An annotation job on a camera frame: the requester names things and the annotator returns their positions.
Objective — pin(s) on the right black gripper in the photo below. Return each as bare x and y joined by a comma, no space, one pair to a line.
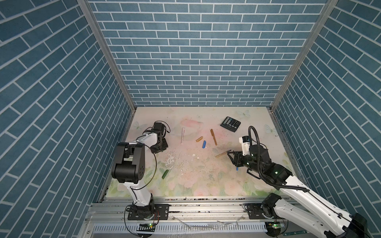
237,156

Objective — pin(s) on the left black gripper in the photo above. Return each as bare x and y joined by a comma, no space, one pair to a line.
164,145

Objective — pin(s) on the pink pen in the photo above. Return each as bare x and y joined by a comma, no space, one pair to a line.
182,135

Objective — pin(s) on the green pen cap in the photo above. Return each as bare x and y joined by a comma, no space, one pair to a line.
165,174

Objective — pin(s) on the brown pen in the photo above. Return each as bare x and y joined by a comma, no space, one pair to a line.
213,136

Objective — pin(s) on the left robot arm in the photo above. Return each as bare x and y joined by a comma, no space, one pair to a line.
128,169

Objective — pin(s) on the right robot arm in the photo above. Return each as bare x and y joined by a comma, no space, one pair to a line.
317,215

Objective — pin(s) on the black calculator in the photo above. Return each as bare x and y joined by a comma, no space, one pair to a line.
230,124

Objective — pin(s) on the metal fork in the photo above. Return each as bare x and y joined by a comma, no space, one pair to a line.
295,233

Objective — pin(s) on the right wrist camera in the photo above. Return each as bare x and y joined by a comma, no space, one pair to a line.
245,142

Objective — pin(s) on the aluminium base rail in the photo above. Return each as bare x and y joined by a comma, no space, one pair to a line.
217,217

